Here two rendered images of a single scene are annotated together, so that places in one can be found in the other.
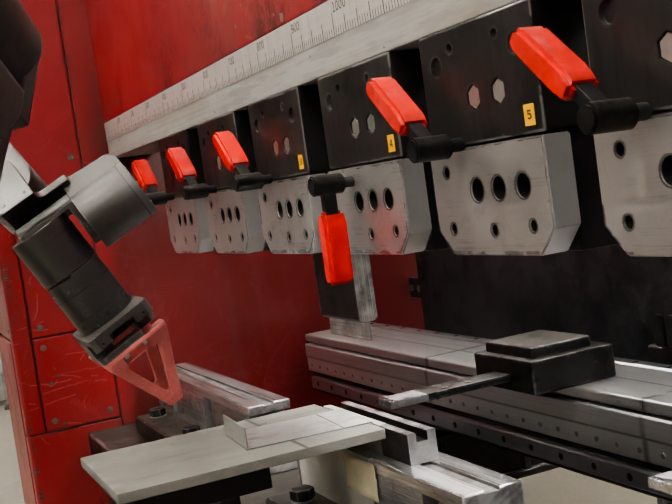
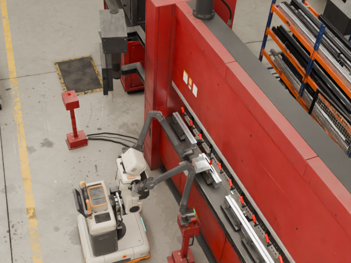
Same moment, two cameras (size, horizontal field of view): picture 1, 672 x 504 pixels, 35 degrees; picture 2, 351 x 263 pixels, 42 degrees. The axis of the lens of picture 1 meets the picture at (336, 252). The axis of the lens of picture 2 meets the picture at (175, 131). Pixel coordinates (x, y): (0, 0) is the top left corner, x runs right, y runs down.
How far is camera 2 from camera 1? 3.73 m
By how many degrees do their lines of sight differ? 42
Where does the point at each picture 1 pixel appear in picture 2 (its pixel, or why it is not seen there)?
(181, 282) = (178, 99)
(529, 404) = not seen: hidden behind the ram
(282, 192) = (205, 144)
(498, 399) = not seen: hidden behind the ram
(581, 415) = not seen: hidden behind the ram
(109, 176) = (190, 152)
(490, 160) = (225, 175)
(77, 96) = (168, 76)
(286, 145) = (207, 143)
